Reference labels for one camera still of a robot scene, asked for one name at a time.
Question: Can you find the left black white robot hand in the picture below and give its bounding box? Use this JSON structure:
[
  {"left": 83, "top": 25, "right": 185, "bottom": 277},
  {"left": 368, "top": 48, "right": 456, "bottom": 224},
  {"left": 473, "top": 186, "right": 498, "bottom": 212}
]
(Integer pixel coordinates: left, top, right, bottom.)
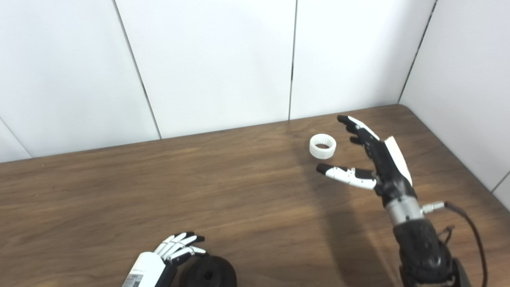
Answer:
[{"left": 122, "top": 232, "right": 207, "bottom": 287}]

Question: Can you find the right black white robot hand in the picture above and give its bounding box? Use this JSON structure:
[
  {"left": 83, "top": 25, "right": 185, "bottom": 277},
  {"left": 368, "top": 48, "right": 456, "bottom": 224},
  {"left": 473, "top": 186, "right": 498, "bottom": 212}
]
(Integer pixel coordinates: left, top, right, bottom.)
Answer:
[{"left": 316, "top": 115, "right": 418, "bottom": 208}]

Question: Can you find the round black plastic part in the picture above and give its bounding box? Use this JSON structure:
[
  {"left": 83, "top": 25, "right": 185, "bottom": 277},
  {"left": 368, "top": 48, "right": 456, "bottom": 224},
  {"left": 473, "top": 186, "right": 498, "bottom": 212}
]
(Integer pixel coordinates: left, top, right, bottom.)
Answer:
[{"left": 179, "top": 256, "right": 238, "bottom": 287}]

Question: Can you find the white toothed plastic ring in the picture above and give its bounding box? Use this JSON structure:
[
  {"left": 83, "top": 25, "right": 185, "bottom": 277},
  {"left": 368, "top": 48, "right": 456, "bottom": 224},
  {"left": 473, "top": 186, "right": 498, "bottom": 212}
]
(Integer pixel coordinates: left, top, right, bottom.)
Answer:
[{"left": 309, "top": 134, "right": 337, "bottom": 160}]

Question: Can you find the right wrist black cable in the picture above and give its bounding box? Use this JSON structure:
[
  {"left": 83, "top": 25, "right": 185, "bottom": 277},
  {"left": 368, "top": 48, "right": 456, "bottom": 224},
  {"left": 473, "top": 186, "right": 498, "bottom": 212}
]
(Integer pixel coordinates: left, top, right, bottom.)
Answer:
[{"left": 422, "top": 201, "right": 488, "bottom": 287}]

